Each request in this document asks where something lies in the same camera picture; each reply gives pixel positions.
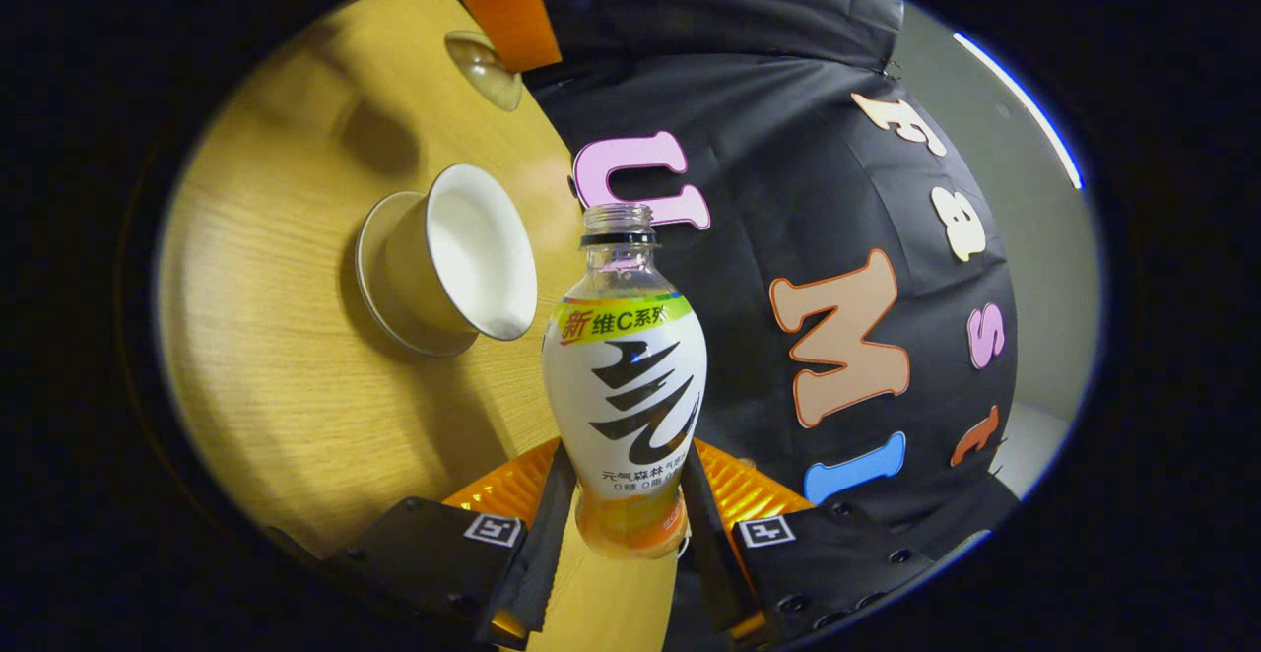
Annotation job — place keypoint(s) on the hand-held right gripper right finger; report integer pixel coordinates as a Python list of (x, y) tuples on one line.
[(709, 554)]

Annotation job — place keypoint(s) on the clear water bottle white label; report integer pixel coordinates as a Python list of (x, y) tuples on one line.
[(626, 386)]

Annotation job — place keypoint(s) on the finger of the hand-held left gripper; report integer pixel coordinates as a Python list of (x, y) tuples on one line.
[(502, 7)]

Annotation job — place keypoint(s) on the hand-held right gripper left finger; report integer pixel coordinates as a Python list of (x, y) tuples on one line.
[(547, 554)]

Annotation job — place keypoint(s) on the white ceramic teacup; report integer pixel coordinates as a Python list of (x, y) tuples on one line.
[(473, 248)]

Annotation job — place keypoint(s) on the black backdrop cloth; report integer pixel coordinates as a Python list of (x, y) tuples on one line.
[(788, 140)]

